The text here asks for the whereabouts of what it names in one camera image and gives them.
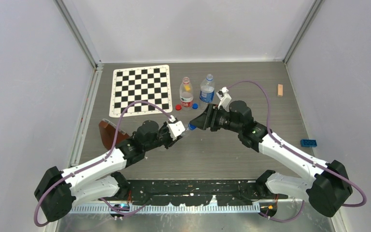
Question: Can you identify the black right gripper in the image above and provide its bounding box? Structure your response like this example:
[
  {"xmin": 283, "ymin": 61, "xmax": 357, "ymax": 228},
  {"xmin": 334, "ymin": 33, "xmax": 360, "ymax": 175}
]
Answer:
[{"xmin": 189, "ymin": 103, "xmax": 242, "ymax": 134}]

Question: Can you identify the red bottle cap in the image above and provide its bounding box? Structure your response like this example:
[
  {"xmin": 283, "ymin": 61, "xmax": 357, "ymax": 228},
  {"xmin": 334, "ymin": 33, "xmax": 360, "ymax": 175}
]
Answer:
[{"xmin": 175, "ymin": 104, "xmax": 182, "ymax": 111}]

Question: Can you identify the clear bottle blue label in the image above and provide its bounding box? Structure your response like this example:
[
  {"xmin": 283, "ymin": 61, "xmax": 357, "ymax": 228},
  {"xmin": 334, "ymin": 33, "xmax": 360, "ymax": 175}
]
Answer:
[{"xmin": 199, "ymin": 74, "xmax": 215, "ymax": 109}]

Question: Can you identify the clear bottle red label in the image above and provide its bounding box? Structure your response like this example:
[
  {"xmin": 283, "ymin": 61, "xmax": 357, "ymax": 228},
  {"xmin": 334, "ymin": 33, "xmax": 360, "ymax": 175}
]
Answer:
[{"xmin": 179, "ymin": 77, "xmax": 194, "ymax": 109}]

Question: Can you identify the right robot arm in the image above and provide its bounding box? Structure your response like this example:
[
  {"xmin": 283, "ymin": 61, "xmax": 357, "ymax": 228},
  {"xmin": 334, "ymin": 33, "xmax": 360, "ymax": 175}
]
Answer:
[{"xmin": 190, "ymin": 101, "xmax": 353, "ymax": 217}]

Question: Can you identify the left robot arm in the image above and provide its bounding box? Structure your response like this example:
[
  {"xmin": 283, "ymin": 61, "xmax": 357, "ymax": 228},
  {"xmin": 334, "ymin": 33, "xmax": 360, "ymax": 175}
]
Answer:
[{"xmin": 34, "ymin": 120, "xmax": 186, "ymax": 223}]

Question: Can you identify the black white chessboard mat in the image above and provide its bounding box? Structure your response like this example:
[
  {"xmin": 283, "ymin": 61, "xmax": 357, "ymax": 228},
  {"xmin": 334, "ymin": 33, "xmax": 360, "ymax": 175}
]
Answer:
[{"xmin": 109, "ymin": 65, "xmax": 173, "ymax": 118}]

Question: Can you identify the brown wooden metronome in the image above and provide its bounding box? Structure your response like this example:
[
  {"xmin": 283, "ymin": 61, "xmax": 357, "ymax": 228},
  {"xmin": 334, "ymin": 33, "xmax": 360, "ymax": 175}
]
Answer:
[{"xmin": 99, "ymin": 118, "xmax": 130, "ymax": 150}]

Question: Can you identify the tan wooden block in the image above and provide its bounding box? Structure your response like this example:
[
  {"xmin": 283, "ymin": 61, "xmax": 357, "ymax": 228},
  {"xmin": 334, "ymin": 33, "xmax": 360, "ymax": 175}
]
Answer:
[{"xmin": 277, "ymin": 84, "xmax": 284, "ymax": 97}]

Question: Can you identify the blue lego brick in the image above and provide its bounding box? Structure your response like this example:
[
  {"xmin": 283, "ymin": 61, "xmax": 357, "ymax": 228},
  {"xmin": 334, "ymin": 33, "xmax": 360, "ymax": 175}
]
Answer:
[{"xmin": 300, "ymin": 139, "xmax": 317, "ymax": 147}]

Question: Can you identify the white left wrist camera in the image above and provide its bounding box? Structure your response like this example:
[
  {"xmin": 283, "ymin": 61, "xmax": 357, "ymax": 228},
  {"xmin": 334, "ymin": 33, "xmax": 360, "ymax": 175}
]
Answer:
[{"xmin": 167, "ymin": 115, "xmax": 186, "ymax": 140}]

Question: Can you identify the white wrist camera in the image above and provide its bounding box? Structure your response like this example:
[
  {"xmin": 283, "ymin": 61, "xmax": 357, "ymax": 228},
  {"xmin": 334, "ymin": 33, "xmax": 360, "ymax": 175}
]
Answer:
[
  {"xmin": 216, "ymin": 87, "xmax": 232, "ymax": 108},
  {"xmin": 167, "ymin": 115, "xmax": 186, "ymax": 140}
]

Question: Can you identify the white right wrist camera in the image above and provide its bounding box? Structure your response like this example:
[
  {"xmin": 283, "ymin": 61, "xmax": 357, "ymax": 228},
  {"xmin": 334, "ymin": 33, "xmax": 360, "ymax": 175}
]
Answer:
[{"xmin": 216, "ymin": 87, "xmax": 232, "ymax": 108}]

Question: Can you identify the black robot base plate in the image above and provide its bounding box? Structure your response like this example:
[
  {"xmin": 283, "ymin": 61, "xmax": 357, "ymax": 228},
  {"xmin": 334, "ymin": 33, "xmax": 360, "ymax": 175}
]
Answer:
[{"xmin": 98, "ymin": 178, "xmax": 288, "ymax": 207}]

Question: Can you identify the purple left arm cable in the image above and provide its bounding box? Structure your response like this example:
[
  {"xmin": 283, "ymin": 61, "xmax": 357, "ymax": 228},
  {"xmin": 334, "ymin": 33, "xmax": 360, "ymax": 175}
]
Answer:
[{"xmin": 33, "ymin": 100, "xmax": 176, "ymax": 227}]

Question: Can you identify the slotted aluminium rail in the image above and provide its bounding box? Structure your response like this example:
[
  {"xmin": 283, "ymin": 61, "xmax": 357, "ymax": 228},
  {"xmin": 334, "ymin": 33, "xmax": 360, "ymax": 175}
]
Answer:
[{"xmin": 60, "ymin": 200, "xmax": 297, "ymax": 215}]

